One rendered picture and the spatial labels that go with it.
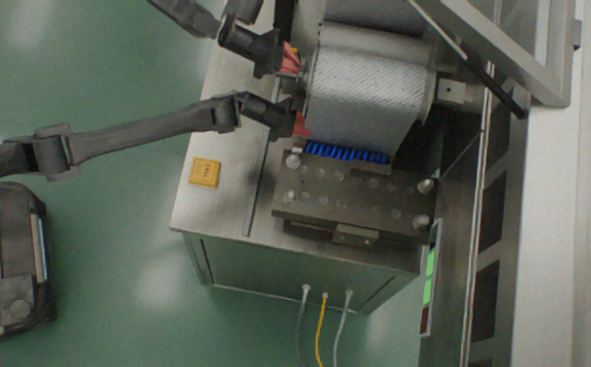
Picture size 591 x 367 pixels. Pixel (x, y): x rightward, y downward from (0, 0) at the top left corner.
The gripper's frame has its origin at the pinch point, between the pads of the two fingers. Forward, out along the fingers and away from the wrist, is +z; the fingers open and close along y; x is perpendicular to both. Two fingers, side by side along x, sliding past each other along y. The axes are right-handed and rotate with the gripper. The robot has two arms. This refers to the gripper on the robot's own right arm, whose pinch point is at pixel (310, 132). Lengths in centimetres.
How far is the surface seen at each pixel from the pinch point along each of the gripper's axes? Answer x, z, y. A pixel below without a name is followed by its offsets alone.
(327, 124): 7.9, -0.4, 0.3
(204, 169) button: -25.1, -14.3, 9.6
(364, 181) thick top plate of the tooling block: 4.8, 15.1, 8.5
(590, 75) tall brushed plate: 58, 25, -6
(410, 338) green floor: -64, 100, 29
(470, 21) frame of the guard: 73, -24, 14
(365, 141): 8.4, 10.8, 0.3
